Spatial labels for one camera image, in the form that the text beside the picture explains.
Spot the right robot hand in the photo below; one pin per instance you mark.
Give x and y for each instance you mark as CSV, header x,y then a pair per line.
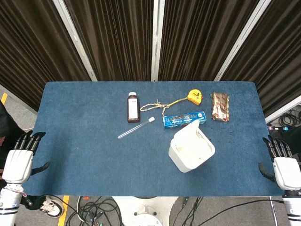
x,y
285,170

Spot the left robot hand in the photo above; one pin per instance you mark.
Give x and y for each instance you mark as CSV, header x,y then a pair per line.
x,y
17,162

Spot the white square lidded container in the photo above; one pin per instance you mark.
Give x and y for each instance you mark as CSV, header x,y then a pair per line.
x,y
191,148

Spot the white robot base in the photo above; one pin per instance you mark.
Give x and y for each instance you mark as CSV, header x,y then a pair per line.
x,y
144,210

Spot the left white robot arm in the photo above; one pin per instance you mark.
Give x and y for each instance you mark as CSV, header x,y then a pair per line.
x,y
9,202

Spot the person in black clothes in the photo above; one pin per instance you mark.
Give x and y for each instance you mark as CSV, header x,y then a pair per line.
x,y
9,131

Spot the white black sneaker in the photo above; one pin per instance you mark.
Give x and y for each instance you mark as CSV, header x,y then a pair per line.
x,y
50,207

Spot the silver red snack packet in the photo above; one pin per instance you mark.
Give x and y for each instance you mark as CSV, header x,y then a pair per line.
x,y
220,107

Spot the blue table mat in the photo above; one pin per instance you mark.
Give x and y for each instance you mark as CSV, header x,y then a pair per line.
x,y
117,153

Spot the blue toothpaste box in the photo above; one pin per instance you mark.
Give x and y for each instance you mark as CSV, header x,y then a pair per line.
x,y
184,120

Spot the yellow tape measure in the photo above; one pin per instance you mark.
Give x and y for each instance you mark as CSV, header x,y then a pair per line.
x,y
195,96

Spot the clear test tube white cap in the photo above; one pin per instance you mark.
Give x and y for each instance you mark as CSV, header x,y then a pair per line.
x,y
136,128

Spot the brown medicine bottle white cap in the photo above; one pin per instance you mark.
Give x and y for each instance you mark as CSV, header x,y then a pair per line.
x,y
133,107

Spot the brown pleated curtain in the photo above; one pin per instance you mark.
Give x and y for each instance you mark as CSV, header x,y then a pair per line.
x,y
113,37

